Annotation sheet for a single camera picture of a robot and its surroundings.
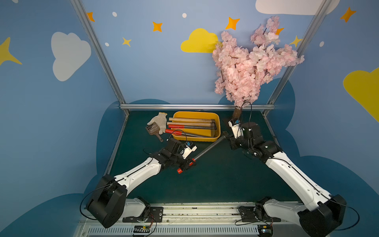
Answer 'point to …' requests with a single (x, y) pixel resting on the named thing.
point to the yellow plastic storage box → (215, 134)
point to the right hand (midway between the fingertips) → (232, 134)
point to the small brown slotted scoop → (153, 128)
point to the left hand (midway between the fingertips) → (194, 160)
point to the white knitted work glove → (161, 119)
